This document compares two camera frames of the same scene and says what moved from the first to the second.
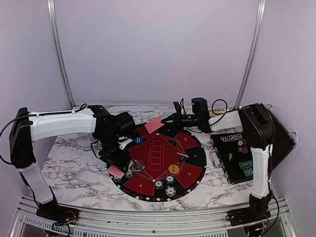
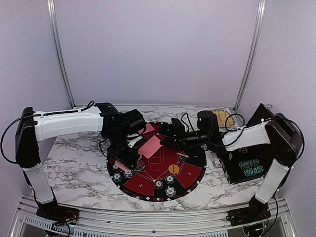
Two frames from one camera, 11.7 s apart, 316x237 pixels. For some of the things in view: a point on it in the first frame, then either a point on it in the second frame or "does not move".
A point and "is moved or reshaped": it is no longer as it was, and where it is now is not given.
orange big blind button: x=174 y=169 does not move
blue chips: x=170 y=191 does not move
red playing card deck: x=115 y=172 is moved or reshaped
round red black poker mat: x=165 y=167 does not move
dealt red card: x=154 y=124 → x=148 y=128
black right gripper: x=176 y=120 → x=180 y=141
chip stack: x=158 y=184 does not move
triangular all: x=181 y=157 does not move
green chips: x=170 y=179 does not move
